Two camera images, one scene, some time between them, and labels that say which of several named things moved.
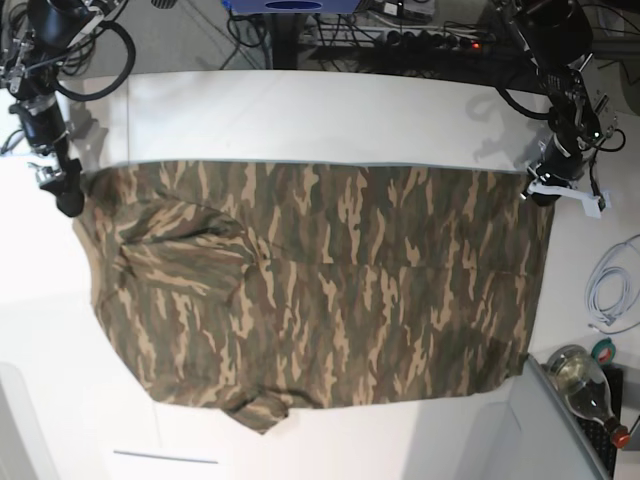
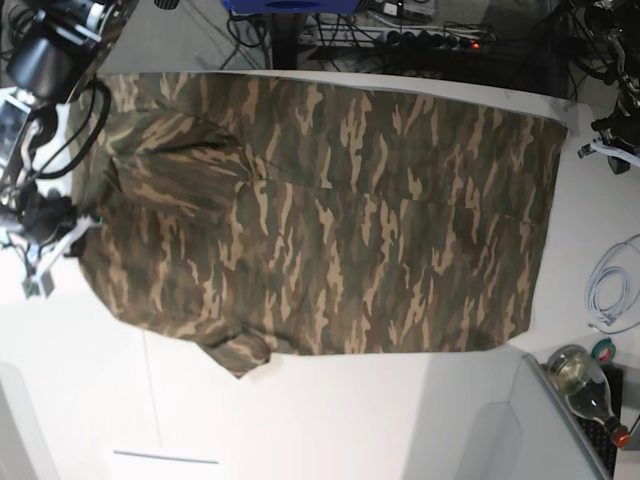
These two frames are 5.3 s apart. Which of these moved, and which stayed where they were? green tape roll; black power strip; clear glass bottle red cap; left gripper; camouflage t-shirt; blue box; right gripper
Moved: camouflage t-shirt; right gripper; left gripper
Stayed: black power strip; clear glass bottle red cap; green tape roll; blue box
